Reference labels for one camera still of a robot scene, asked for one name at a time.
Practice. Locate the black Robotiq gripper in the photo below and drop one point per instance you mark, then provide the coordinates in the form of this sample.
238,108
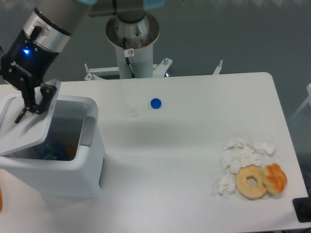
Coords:
24,67

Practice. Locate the white trash can lid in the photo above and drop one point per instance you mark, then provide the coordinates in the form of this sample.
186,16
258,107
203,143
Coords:
32,128

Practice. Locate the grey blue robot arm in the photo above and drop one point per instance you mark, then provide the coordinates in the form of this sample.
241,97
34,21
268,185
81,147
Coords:
60,18

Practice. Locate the white trash can body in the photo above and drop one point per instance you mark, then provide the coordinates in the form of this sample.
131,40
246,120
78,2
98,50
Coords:
74,125

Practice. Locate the blue bottle cap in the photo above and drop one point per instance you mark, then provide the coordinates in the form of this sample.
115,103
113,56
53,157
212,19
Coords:
155,103

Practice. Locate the blue plastic bottle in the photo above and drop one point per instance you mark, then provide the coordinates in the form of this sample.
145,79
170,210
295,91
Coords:
55,151

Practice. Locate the orange object at edge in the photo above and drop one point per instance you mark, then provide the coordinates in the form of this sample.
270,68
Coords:
1,201

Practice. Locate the crumpled white tissue large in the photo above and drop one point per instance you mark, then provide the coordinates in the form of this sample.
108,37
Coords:
240,152

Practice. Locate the crumpled white tissue small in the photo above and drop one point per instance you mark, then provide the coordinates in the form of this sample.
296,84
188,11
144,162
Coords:
226,186

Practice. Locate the orange glazed twisted bun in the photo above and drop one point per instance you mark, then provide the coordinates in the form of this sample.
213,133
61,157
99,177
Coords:
274,178

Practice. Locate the black device at corner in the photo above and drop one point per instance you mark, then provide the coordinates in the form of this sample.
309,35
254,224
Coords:
302,207

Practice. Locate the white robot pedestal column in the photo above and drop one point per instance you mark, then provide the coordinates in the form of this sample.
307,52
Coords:
133,44

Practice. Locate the white metal base frame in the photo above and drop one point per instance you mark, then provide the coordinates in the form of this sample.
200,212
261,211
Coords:
95,74

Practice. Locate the plain ring donut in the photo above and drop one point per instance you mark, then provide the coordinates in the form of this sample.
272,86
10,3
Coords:
248,182

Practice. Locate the white frame at right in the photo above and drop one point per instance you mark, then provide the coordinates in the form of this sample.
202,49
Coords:
302,111

